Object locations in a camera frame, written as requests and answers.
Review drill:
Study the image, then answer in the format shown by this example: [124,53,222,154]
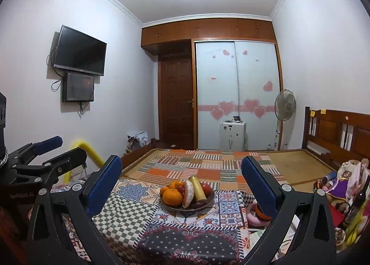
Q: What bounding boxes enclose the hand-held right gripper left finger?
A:
[27,154,123,265]

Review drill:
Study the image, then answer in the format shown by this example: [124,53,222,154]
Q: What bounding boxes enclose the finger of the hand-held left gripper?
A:
[14,147,88,188]
[9,136,64,165]

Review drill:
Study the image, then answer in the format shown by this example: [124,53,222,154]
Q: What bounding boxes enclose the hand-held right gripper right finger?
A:
[241,155,337,265]

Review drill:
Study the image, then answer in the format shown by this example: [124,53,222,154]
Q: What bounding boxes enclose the yellow corn cob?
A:
[189,175,207,201]

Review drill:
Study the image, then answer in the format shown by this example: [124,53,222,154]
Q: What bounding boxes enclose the reddish sweet potato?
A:
[182,180,195,208]

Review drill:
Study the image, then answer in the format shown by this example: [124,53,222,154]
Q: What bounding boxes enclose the large orange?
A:
[162,188,183,207]

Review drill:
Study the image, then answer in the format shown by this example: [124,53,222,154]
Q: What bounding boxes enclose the dark purple plate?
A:
[160,186,215,211]

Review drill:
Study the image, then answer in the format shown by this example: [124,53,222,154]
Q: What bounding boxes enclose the person's left forearm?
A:
[0,206,33,265]

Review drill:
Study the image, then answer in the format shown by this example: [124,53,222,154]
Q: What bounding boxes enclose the yellow pipe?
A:
[64,139,106,182]

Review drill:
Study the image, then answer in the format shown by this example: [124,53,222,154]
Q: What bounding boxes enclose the woven bed mat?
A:
[121,148,336,188]

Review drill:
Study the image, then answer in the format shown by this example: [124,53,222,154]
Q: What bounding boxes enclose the striped patchwork blanket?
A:
[135,149,288,185]

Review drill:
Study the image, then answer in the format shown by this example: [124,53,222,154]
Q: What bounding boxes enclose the white appliance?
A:
[219,120,247,152]

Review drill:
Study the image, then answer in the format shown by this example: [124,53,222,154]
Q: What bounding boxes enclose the pile of bags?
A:
[126,131,150,153]

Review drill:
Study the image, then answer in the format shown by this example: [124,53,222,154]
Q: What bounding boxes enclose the patterned tablecloth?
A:
[51,178,278,265]

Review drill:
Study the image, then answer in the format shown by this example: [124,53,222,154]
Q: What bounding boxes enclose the white standing fan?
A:
[274,89,296,150]

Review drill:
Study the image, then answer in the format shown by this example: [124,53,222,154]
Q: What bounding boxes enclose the dark glass bottle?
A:
[345,191,365,228]

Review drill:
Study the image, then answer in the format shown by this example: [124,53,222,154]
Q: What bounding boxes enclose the wardrobe with heart stickers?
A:
[193,40,283,151]

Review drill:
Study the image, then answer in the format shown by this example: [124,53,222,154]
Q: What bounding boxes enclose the brown wooden door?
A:
[158,53,195,149]

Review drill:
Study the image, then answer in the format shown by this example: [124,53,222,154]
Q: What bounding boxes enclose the wooden overhead cabinet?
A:
[141,18,277,52]

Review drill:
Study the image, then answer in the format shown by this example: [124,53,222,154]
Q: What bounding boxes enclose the pink plush ring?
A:
[246,201,272,228]

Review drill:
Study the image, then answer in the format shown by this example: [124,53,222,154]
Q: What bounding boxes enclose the small black wall monitor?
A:
[61,71,95,103]

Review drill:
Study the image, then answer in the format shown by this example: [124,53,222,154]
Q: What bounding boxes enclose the black television cables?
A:
[46,47,89,116]

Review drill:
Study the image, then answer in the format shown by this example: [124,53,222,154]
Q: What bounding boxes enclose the black wall television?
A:
[53,25,108,77]

